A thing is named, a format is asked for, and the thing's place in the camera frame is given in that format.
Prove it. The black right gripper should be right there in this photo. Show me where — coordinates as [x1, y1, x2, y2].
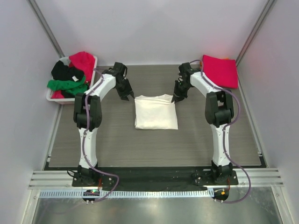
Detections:
[172, 80, 192, 103]

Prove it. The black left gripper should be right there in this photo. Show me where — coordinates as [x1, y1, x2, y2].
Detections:
[115, 78, 134, 101]

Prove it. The white printed t-shirt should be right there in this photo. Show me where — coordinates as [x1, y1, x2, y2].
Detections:
[135, 94, 178, 130]

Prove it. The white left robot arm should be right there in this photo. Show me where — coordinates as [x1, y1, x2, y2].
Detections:
[72, 62, 134, 187]

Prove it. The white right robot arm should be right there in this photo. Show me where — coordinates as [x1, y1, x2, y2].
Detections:
[171, 63, 234, 185]

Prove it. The crumpled green t-shirt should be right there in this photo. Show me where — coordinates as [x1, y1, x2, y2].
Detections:
[47, 76, 89, 99]

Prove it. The folded pink t-shirt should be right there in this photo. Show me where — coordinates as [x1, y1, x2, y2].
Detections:
[202, 55, 238, 89]

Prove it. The crumpled pink t-shirt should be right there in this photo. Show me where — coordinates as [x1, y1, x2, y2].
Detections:
[69, 51, 96, 82]

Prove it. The white plastic laundry basket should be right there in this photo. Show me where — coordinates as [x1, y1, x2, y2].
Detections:
[46, 57, 95, 105]

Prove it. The crumpled black t-shirt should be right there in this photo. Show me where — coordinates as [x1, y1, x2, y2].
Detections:
[51, 61, 85, 82]

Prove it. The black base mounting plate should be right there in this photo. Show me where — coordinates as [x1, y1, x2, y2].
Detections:
[67, 167, 239, 192]

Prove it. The white slotted cable duct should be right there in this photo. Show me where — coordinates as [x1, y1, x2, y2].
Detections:
[39, 189, 214, 199]

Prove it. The aluminium front rail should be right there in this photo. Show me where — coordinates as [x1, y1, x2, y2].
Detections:
[28, 168, 284, 189]

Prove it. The left aluminium frame post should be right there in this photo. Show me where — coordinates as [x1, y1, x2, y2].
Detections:
[27, 0, 65, 57]

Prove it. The aluminium frame post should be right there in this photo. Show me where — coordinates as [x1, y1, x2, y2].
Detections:
[235, 0, 277, 67]
[27, 0, 65, 57]

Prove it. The right aluminium frame post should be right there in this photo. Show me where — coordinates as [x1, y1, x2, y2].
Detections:
[235, 0, 277, 67]

